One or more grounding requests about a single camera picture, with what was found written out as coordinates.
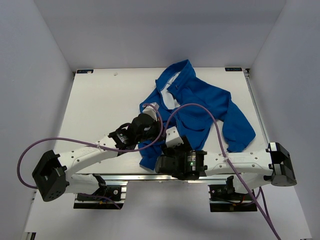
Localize blue zip jacket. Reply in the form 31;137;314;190
138;58;257;172

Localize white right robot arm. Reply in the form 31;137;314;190
154;137;297;200

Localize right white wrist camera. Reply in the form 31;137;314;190
165;126;184;148

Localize right corner label sticker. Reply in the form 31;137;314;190
224;67;243;72

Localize aluminium right side rail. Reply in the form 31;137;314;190
243;68;270;144

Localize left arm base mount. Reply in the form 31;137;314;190
73;183;127;210

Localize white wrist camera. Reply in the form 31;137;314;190
165;126;184;148
142;102;159;121

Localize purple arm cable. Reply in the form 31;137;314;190
16;102;165;210
162;103;282;240

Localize left corner label sticker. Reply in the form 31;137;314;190
76;69;94;74

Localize aluminium rail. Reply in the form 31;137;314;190
100;174;231;181
243;68;270;144

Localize corner label sticker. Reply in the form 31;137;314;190
76;69;94;74
224;67;243;72

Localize aluminium front rail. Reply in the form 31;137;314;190
100;174;231;181

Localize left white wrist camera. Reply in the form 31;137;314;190
142;102;159;121

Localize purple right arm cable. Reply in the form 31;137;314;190
162;103;282;240

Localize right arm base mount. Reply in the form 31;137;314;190
208;184;258;213

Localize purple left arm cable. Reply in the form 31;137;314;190
16;102;165;210

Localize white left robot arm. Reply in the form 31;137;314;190
32;113;163;202

